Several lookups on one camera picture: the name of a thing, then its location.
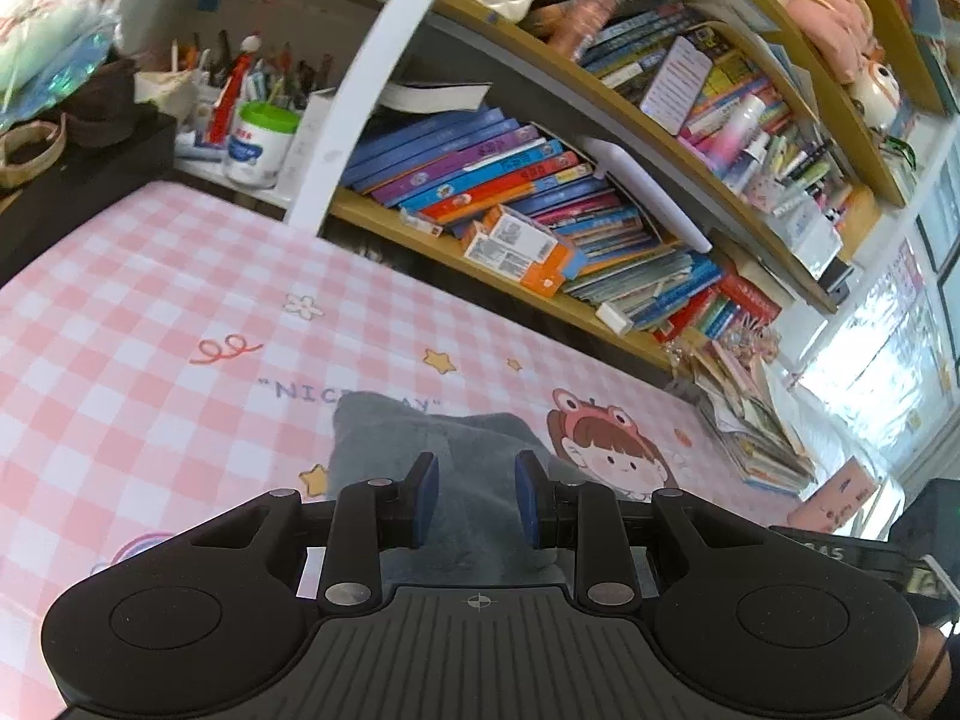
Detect pink plush toy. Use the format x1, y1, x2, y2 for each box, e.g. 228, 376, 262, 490
784, 0, 878, 83

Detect black device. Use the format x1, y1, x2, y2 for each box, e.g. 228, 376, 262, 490
817, 259, 856, 301

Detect white jar green lid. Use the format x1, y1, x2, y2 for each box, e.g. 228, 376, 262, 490
225, 100, 302, 192

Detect orange blue white box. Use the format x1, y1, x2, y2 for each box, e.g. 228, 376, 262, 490
484, 204, 590, 282

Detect wooden bookshelf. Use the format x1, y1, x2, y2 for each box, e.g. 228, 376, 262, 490
120, 0, 960, 383

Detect pink checkered desk mat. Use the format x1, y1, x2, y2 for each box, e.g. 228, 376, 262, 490
0, 180, 893, 720

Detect white storage box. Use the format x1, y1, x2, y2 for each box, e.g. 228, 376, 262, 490
780, 202, 845, 275

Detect window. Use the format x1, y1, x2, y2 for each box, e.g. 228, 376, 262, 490
795, 142, 960, 481

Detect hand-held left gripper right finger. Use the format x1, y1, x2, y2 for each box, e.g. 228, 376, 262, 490
514, 450, 773, 616

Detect white frog mug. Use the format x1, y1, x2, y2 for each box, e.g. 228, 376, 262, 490
847, 60, 901, 132

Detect pile of booklets and papers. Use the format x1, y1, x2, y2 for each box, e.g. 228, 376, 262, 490
686, 341, 818, 497

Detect rose gold bottle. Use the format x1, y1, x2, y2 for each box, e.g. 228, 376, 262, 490
551, 0, 627, 61

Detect alphabet wall poster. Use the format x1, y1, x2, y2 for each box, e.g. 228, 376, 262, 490
881, 236, 935, 331

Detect white charger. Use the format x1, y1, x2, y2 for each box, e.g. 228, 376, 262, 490
596, 301, 637, 337

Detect plush in clear bag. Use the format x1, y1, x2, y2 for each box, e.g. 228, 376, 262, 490
0, 0, 117, 128

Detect person's right forearm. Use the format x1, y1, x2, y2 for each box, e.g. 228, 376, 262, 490
904, 619, 960, 720

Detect assorted books and stationery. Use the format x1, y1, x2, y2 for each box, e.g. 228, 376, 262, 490
525, 0, 863, 241

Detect grey pants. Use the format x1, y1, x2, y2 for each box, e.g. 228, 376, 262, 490
330, 394, 586, 586

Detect row of colourful books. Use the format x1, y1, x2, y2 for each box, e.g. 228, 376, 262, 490
341, 105, 785, 346

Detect pens in holder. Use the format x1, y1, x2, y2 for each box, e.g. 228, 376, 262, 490
169, 30, 335, 113

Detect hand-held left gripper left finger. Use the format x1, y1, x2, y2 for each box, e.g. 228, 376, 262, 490
187, 452, 441, 616

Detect colourful flower decoration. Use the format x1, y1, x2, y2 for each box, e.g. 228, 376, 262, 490
720, 315, 781, 361

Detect black box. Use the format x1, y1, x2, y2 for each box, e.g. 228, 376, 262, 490
0, 109, 177, 286

